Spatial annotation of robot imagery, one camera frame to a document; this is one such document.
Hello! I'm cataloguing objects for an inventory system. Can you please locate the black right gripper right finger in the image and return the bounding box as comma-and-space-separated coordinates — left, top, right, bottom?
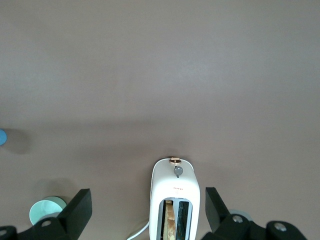
202, 186, 267, 240

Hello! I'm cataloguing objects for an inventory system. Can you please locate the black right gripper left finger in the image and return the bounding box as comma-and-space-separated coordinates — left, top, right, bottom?
16, 188, 93, 240

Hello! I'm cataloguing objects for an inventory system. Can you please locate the mint green bowl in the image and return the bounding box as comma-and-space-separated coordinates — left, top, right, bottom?
29, 196, 68, 227

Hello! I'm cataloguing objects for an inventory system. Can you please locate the brown bread slice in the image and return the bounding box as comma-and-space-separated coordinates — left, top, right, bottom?
163, 199, 177, 240

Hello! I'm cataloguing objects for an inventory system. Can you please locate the cream white toaster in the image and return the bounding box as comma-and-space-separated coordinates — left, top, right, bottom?
149, 156, 201, 240

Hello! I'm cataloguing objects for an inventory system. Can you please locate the white toaster power cable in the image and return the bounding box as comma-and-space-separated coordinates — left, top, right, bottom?
125, 219, 151, 240

